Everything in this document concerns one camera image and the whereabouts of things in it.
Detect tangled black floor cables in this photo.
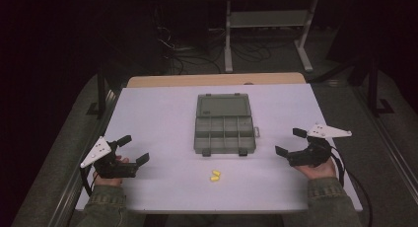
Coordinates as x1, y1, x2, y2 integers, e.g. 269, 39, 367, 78
230, 34, 299, 63

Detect person's right hand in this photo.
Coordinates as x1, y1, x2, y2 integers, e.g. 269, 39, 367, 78
293, 160, 338, 181

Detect aluminium rail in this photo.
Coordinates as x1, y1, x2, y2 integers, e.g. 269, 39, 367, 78
353, 85, 418, 206
47, 88, 120, 227

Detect black metal stand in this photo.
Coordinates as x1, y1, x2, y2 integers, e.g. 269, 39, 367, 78
348, 53, 395, 117
86, 63, 116, 116

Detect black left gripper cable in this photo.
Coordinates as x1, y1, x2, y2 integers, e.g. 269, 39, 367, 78
79, 166, 99, 197

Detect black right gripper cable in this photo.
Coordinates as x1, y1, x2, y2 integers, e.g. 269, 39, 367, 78
329, 145, 375, 227

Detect black floor cable loop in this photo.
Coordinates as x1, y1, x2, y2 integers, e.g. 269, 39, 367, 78
166, 52, 223, 75

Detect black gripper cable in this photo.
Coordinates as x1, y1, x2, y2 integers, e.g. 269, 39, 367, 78
79, 166, 99, 197
329, 145, 375, 227

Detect person's left hand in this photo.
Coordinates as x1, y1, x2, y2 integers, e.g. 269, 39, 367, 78
93, 155, 130, 189

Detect white metal table frame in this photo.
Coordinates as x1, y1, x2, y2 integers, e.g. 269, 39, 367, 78
224, 0, 320, 74

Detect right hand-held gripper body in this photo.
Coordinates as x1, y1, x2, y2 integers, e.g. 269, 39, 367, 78
286, 122, 353, 168

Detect grey plastic compartment box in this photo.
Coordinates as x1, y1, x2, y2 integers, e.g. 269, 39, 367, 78
193, 92, 261, 158

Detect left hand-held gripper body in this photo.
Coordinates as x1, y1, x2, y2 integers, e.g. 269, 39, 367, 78
80, 136, 139, 180

